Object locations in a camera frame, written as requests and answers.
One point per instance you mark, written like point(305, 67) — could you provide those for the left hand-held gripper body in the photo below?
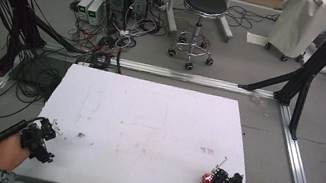
point(36, 147)

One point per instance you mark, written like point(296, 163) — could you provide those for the small red block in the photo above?
point(207, 180)

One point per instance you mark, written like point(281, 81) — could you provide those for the thin white stick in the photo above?
point(221, 164)

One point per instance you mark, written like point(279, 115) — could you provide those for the person's left hand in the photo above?
point(6, 153)

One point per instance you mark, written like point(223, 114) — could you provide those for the white power supply box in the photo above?
point(85, 5)
point(94, 11)

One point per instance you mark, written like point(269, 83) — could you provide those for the white paper sheet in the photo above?
point(256, 39)

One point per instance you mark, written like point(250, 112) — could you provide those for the white table legs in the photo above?
point(172, 15)

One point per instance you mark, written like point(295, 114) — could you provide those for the white covered cart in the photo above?
point(301, 24)

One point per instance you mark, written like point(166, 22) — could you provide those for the black round stool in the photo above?
point(205, 2)

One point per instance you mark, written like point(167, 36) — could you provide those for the black frame post with braces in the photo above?
point(322, 58)

